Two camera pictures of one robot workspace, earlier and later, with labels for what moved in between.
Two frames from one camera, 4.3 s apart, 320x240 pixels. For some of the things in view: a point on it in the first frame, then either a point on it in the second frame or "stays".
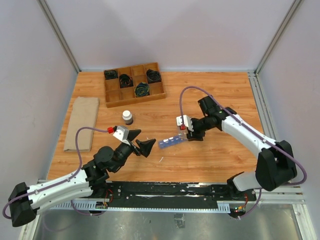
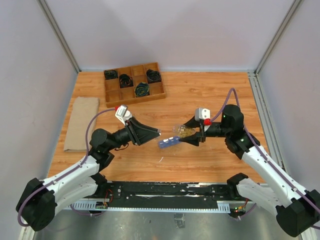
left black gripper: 145,146 -> 140,134
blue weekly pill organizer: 171,140 stays
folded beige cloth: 84,115 stays
